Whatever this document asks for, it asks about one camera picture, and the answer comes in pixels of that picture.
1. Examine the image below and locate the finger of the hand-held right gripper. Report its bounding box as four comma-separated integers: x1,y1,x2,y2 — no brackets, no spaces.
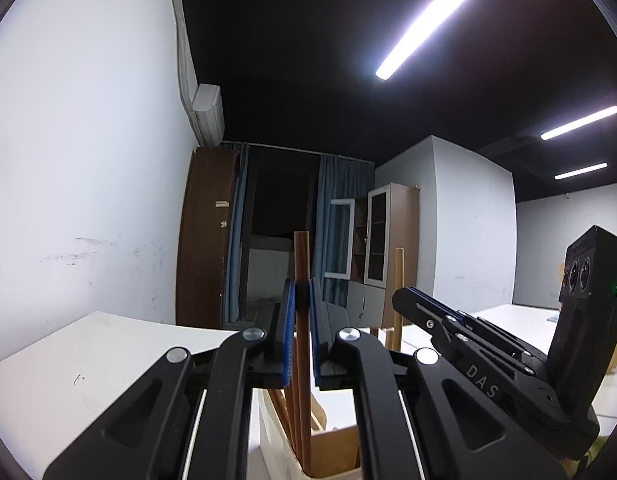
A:
411,287,549,385
392,288,547,414

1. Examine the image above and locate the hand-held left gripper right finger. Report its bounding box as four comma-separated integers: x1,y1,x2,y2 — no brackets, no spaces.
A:
308,277,570,480

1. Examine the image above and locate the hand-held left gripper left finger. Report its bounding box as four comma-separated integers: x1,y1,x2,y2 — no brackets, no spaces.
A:
42,279,296,480

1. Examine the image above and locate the cream plastic utensil holder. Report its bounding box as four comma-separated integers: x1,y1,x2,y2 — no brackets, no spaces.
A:
258,387,362,480

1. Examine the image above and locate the wooden glass-door cabinet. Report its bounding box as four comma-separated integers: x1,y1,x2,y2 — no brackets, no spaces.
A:
364,183,421,329

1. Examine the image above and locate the dark brown wooden door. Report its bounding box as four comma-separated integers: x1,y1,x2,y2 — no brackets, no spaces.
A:
175,147,240,331

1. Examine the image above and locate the white window sash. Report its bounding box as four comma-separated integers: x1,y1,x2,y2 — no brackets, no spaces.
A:
324,198,357,282

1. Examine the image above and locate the blue curtain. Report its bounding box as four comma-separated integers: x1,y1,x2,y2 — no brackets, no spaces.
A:
220,142,250,324
313,153,376,312

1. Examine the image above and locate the white air conditioner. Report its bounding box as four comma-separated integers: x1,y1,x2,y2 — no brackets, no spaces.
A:
190,83,226,148

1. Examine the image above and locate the long bright ceiling strip light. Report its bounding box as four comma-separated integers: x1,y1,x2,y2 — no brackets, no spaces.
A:
375,0,480,81

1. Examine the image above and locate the white wall pipe cover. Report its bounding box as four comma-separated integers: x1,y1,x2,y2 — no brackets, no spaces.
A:
165,0,200,127

